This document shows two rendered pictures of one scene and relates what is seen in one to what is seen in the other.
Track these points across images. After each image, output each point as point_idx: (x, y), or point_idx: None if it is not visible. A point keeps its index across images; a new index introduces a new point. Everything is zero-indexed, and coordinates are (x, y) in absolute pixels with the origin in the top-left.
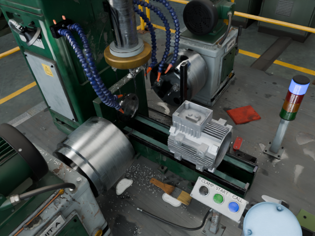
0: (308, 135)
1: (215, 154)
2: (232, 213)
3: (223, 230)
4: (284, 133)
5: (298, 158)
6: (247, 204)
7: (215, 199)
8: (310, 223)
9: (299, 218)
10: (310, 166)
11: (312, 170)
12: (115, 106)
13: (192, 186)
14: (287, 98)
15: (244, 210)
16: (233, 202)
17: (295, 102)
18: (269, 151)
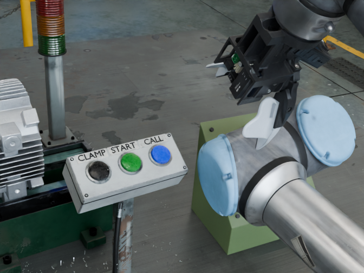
0: (72, 98)
1: (37, 131)
2: (167, 166)
3: (134, 268)
4: (63, 87)
5: (95, 126)
6: (259, 14)
7: (129, 165)
8: (221, 132)
9: (208, 137)
10: (118, 126)
11: (125, 128)
12: None
13: (12, 264)
14: (42, 12)
15: (262, 23)
16: (155, 147)
17: (59, 12)
18: (54, 142)
